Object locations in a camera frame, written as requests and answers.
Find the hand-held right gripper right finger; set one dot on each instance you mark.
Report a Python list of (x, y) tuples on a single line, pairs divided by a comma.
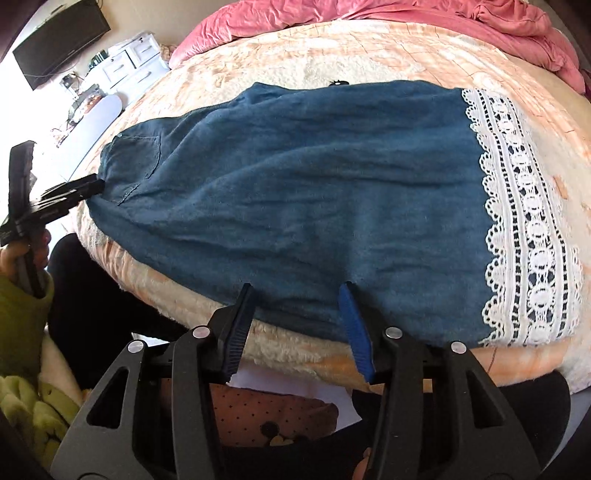
[(356, 332)]

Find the white drawer dresser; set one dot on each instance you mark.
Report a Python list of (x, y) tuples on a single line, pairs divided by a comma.
[(134, 60)]

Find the person's black trouser legs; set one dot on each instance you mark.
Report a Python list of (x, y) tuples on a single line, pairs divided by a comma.
[(92, 295)]

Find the person's left hand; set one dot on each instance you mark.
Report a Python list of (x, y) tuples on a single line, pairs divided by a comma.
[(42, 247)]

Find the orange and cream blanket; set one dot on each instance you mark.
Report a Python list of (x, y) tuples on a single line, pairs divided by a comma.
[(369, 50)]

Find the black television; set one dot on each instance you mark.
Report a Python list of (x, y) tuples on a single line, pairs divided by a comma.
[(55, 46)]

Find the blue pants with lace trim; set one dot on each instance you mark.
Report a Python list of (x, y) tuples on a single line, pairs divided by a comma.
[(300, 184)]

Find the green fleece clothing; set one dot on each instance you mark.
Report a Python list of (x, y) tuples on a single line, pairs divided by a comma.
[(32, 406)]

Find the small black hair clip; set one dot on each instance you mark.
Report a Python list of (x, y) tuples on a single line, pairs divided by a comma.
[(339, 82)]

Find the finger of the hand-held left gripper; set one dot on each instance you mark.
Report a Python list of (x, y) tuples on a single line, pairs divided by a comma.
[(85, 187)]

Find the pink duvet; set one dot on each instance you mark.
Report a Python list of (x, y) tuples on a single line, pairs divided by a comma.
[(277, 18)]

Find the person's left forearm green sleeve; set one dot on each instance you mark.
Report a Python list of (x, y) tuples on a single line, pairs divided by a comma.
[(23, 323)]

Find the brown dotted slipper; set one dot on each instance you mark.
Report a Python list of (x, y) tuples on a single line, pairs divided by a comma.
[(272, 410)]

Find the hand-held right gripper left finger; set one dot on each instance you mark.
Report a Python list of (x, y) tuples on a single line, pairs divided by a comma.
[(236, 339)]

